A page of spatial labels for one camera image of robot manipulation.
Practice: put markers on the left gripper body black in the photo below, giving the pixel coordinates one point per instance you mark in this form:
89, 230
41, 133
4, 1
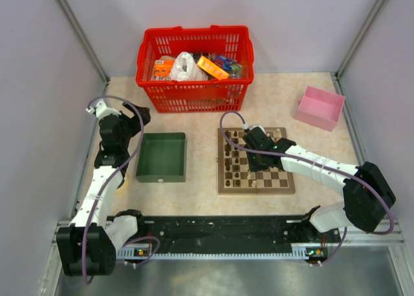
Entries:
130, 126

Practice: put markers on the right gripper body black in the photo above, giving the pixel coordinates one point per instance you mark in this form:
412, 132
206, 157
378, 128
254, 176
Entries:
255, 163

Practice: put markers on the wooden chess board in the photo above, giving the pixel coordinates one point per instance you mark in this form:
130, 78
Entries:
234, 177

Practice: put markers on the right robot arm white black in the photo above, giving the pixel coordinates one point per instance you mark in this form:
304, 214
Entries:
366, 196

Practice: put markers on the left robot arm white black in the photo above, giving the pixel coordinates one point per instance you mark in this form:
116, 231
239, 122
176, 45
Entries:
88, 245

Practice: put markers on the green plastic tray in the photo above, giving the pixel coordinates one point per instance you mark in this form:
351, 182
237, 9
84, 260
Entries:
162, 158

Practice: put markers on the orange white packet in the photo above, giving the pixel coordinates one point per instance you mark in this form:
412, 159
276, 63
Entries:
162, 68

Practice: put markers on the tape roll blue label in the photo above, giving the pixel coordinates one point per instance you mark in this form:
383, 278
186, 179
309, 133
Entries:
123, 186

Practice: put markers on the white plastic bag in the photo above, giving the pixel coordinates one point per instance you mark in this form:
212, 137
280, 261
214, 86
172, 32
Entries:
185, 69

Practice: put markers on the pink open box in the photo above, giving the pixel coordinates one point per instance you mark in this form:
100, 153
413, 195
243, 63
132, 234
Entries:
320, 108

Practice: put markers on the red plastic shopping basket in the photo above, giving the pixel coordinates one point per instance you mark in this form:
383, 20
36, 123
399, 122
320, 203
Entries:
212, 95

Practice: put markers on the orange box in basket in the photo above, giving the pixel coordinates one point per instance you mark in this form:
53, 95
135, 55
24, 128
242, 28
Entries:
212, 69

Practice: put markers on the blue snack packet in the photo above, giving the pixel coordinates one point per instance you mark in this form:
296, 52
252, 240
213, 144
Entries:
224, 63

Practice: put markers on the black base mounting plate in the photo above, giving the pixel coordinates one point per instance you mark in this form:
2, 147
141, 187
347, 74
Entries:
231, 234

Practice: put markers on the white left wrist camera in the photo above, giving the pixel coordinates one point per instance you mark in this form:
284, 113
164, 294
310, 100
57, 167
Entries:
101, 110

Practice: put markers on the grey slotted cable duct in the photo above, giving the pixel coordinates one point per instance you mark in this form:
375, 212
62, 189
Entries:
136, 253

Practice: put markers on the aluminium frame rail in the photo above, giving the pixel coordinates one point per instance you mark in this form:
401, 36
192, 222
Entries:
394, 238

